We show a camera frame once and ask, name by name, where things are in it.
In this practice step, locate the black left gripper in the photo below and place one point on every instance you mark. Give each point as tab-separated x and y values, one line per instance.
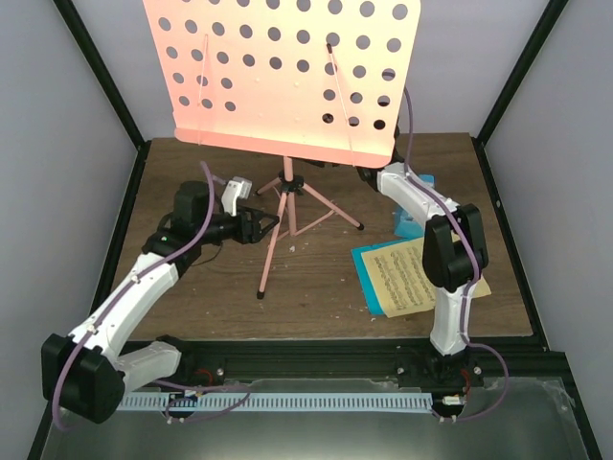
253	236

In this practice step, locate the teal paper strip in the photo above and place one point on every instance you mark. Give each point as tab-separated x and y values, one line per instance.
367	288

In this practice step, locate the sheet music pages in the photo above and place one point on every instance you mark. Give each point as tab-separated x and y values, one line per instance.
400	283

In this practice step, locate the blue metronome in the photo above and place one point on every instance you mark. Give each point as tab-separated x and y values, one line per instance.
405	226

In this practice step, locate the pink music stand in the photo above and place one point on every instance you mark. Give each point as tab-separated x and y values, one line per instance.
317	80

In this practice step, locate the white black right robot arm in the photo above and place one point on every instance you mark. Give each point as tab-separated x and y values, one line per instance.
454	252

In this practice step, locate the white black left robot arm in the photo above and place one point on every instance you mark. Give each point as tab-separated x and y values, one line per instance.
86	371

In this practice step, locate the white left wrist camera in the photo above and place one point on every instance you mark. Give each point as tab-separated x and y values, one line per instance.
236	188

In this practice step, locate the light blue slotted cable duct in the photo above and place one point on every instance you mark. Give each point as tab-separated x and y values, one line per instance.
280	402

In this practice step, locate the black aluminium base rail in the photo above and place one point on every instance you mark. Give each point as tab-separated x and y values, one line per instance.
411	362

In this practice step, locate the black left frame post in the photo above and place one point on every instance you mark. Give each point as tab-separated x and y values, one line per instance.
72	19

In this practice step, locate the black frame post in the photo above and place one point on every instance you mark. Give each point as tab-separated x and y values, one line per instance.
536	41
72	19

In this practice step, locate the black right frame post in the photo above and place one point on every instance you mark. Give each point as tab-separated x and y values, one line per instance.
536	41

